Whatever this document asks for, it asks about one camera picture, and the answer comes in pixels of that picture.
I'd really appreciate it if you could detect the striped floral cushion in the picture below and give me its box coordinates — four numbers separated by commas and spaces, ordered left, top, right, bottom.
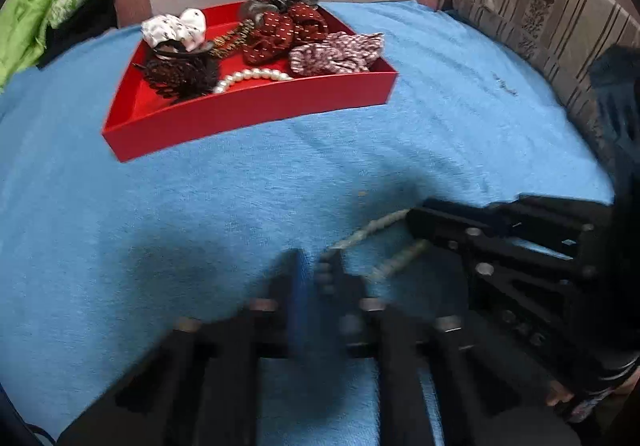
452, 0, 639, 167

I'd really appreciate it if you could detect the white pearl necklace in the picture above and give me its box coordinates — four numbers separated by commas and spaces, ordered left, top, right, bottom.
319, 208, 433, 283

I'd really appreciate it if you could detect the small silver earring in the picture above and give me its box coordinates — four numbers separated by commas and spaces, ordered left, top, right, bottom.
492, 74, 518, 96

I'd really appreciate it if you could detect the red white plaid scrunchie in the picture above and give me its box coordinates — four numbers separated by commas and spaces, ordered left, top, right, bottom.
288, 32, 385, 77

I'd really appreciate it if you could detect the blue towel bed cover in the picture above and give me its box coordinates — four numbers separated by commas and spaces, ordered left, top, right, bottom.
1, 1, 612, 434

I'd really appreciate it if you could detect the red jewelry tray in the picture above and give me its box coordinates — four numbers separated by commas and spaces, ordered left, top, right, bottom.
102, 41, 398, 162

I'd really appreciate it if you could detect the white pearl bracelet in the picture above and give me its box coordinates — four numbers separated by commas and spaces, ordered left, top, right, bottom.
211, 67, 294, 96

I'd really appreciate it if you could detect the white dotted scrunchie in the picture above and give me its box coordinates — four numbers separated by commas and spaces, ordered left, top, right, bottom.
141, 9, 207, 52

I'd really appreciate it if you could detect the black claw hair clip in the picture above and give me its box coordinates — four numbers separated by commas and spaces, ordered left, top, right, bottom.
134, 56, 220, 103

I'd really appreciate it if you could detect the gold black beaded bracelet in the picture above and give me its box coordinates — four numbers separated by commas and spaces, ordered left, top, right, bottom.
209, 19, 256, 60

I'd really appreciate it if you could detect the red polka dot scrunchie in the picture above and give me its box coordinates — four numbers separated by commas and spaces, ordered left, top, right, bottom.
242, 2, 329, 65

